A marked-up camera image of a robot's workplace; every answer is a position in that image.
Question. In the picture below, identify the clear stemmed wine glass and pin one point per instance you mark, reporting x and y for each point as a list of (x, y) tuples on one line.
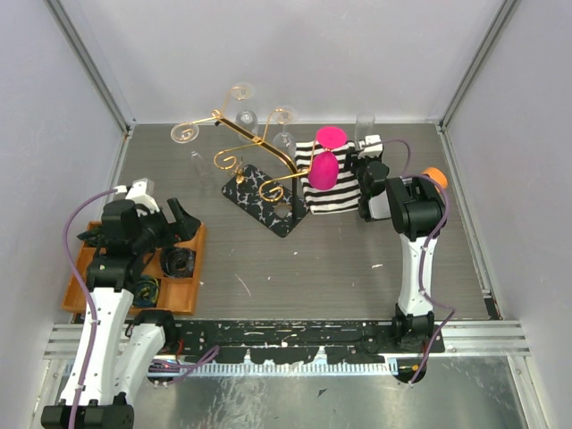
[(284, 140)]

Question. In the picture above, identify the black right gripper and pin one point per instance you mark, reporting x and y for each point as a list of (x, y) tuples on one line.
[(355, 160)]

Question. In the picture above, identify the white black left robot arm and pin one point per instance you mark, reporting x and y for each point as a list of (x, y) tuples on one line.
[(104, 381)]

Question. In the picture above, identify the white slotted cable duct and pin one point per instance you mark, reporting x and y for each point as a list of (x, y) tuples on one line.
[(316, 368)]

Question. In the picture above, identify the blue floral rolled tie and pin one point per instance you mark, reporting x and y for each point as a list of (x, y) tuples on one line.
[(178, 262)]

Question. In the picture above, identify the tall clear champagne flute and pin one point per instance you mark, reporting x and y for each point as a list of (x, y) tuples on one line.
[(363, 126)]

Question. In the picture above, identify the pink plastic wine glass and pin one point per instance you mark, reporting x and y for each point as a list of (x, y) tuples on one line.
[(324, 169)]

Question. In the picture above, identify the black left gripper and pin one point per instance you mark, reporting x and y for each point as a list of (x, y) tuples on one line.
[(183, 229)]

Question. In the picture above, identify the green patterned rolled tie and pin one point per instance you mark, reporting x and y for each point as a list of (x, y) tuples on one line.
[(93, 238)]

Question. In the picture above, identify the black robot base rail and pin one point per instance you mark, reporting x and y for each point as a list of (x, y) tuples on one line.
[(289, 341)]

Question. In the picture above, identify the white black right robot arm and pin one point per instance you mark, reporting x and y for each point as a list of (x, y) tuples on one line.
[(416, 210)]

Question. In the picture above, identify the gold wine glass rack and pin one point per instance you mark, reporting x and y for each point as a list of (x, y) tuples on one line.
[(275, 203)]

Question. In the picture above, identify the yellow blue rolled tie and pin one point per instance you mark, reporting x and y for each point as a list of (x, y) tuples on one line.
[(147, 292)]

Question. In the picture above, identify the orange plastic wine glass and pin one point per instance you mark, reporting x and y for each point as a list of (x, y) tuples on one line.
[(438, 176)]

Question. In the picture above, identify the black white striped cloth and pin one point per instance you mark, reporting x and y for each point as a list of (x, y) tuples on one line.
[(342, 197)]

